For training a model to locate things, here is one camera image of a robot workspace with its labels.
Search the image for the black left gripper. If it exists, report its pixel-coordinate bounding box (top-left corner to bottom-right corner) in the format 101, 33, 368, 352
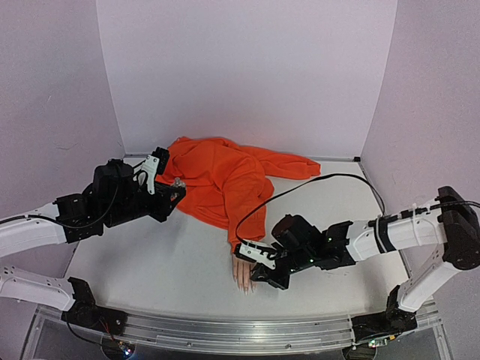
106, 181, 187, 229

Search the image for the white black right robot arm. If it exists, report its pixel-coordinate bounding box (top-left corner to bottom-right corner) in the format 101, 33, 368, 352
235, 186, 479, 317

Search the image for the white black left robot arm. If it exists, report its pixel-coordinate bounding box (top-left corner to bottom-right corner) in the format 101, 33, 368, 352
1, 156, 186, 328

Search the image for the mannequin hand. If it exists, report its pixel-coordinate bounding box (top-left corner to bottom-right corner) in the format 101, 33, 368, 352
232, 256, 256, 295

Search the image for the orange hoodie sweatshirt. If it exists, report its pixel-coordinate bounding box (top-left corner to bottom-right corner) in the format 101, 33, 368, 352
156, 137, 321, 246

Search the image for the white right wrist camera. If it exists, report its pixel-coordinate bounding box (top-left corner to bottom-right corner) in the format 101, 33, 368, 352
234, 241, 279, 270

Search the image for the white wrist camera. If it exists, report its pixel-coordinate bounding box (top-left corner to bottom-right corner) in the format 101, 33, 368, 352
234, 241, 279, 270
136, 147, 170, 195

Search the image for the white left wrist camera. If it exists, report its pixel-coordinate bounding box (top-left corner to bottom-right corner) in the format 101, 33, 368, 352
136, 147, 170, 195

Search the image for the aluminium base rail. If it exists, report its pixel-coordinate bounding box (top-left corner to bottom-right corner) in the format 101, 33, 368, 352
28, 299, 451, 360

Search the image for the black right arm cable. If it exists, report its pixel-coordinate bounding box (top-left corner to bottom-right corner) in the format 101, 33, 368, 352
235, 172, 480, 247

